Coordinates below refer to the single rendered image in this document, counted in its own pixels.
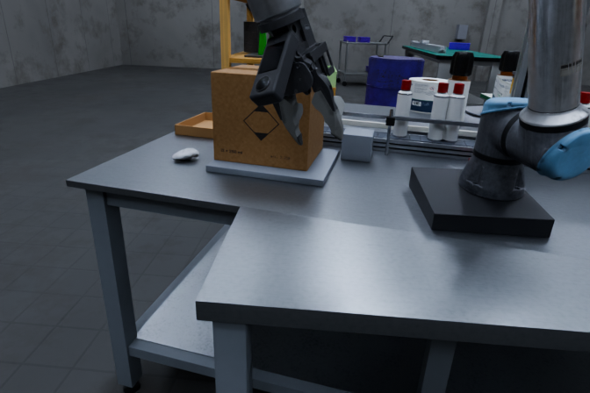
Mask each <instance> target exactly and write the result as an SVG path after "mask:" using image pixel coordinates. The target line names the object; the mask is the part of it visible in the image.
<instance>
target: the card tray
mask: <svg viewBox="0 0 590 393"><path fill-rule="evenodd" d="M175 134H176V135H184V136H192V137H200V138H208V139H213V129H212V112H203V113H201V114H199V115H197V116H195V117H192V118H189V119H186V120H184V121H183V122H180V123H178V124H175Z"/></svg>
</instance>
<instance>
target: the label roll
mask: <svg viewBox="0 0 590 393"><path fill-rule="evenodd" d="M409 80H411V81H412V83H411V89H410V91H411V92H412V93H413V96H412V102H411V109H410V111H415V112H420V113H429V114H431V111H432V106H433V101H434V94H436V93H437V91H438V85H439V82H448V80H445V79H439V78H429V77H412V78H409Z"/></svg>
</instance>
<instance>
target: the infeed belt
mask: <svg viewBox="0 0 590 393"><path fill-rule="evenodd" d="M324 132H331V131H330V128H329V126H324ZM374 137H376V138H385V139H386V137H387V132H376V131H375V132H374ZM427 137H428V136H420V135H413V134H410V136H409V134H407V136H406V137H405V138H397V137H394V136H392V132H391V137H390V139H402V140H411V141H420V142H428V143H437V144H445V145H454V146H471V147H474V144H475V141H474V140H466V139H464V140H462V139H458V140H457V142H454V143H451V142H446V141H443V140H442V141H431V140H428V139H427Z"/></svg>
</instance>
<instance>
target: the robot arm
mask: <svg viewBox="0 0 590 393"><path fill-rule="evenodd" d="M247 2H248V6H249V8H250V10H251V12H252V15H253V18H254V20H255V22H256V23H260V24H259V25H258V28H259V30H260V33H261V34H263V33H266V32H272V34H273V36H274V37H272V38H269V39H268V40H267V43H266V47H265V49H264V52H263V57H262V59H261V62H260V66H259V68H258V71H257V74H256V77H255V81H254V85H253V88H252V90H251V93H250V96H249V98H250V99H251V100H252V101H253V102H254V103H255V104H256V105H257V106H264V105H268V104H273V105H274V107H275V110H276V112H277V115H278V116H279V118H280V120H282V121H283V123H284V126H285V128H286V129H287V131H288V132H289V133H290V135H291V136H292V137H293V138H294V139H295V141H296V142H297V143H298V144H299V145H300V146H302V145H303V140H302V133H301V132H300V130H299V121H300V119H301V117H302V115H303V105H302V104H298V102H297V98H296V94H298V93H301V92H303V93H304V94H306V95H309V94H310V93H311V92H312V89H311V88H313V92H314V95H313V100H312V104H313V106H314V108H315V109H316V110H318V111H319V112H320V113H321V114H322V116H323V118H324V121H325V123H326V124H327V125H328V126H329V128H330V131H331V134H332V135H333V136H335V137H336V138H337V139H338V140H342V139H343V124H342V114H343V111H344V108H345V103H344V101H343V99H342V98H341V97H340V96H334V92H333V88H332V85H331V82H330V81H329V80H328V78H327V76H331V74H333V73H334V72H335V68H334V65H333V62H332V60H331V57H330V54H329V51H328V49H327V43H326V41H323V42H321V43H316V41H315V38H314V36H313V31H312V28H311V26H310V23H309V20H308V17H307V15H306V10H305V7H304V8H299V6H300V5H301V1H300V0H247ZM586 2H587V0H528V98H521V97H494V98H490V99H488V100H486V101H485V103H484V106H483V110H482V112H481V113H480V116H481V117H480V120H479V125H478V132H477V136H476V140H475V144H474V148H473V152H472V156H471V158H470V159H469V160H468V162H467V164H466V165H465V167H464V169H463V171H462V172H461V174H460V178H459V184H460V186H461V187H462V188H463V189H465V190H466V191H468V192H470V193H472V194H473V195H476V196H478V197H483V198H487V199H492V200H497V201H513V200H517V199H520V198H521V197H523V194H524V191H525V188H526V183H525V174H524V165H525V166H527V167H529V168H532V169H534V170H535V171H536V172H537V173H538V174H539V175H545V176H547V177H549V178H550V179H553V180H557V181H564V180H569V179H572V178H573V177H575V176H577V175H580V174H581V173H583V172H584V171H586V170H587V169H588V168H589V167H590V128H588V119H589V109H588V108H587V107H586V106H585V105H584V104H582V103H581V102H580V91H581V79H582V66H583V53H584V40H585V27H586ZM325 52H327V57H328V59H329V62H330V65H331V66H330V67H328V66H327V62H326V59H325V56H324V53H325Z"/></svg>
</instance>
